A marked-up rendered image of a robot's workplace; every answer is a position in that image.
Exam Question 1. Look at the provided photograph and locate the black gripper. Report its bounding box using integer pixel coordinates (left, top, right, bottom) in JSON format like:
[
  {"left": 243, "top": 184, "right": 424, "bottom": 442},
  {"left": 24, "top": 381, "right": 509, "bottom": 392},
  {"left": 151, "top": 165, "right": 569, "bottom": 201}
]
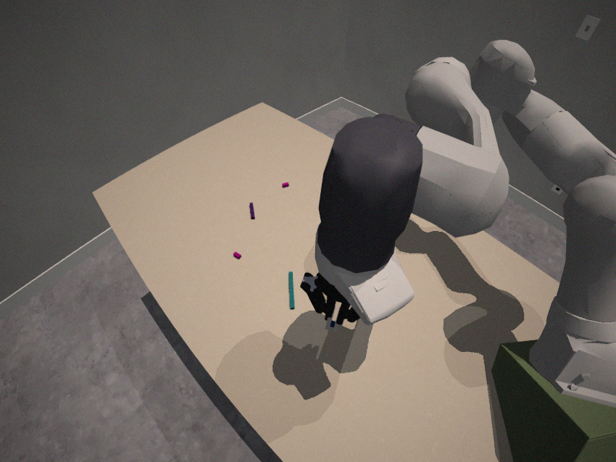
[{"left": 300, "top": 272, "right": 360, "bottom": 332}]

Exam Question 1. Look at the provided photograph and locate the turquoise rod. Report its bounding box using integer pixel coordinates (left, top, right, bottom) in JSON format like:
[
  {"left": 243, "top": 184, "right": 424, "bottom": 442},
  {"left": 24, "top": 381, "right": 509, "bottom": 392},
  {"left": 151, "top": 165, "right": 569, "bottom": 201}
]
[{"left": 288, "top": 272, "right": 295, "bottom": 309}]

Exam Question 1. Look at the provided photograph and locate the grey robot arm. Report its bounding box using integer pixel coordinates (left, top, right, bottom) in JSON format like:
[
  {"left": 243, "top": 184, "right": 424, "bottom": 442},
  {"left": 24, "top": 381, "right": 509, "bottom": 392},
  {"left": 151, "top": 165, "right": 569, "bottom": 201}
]
[{"left": 315, "top": 40, "right": 616, "bottom": 408}]

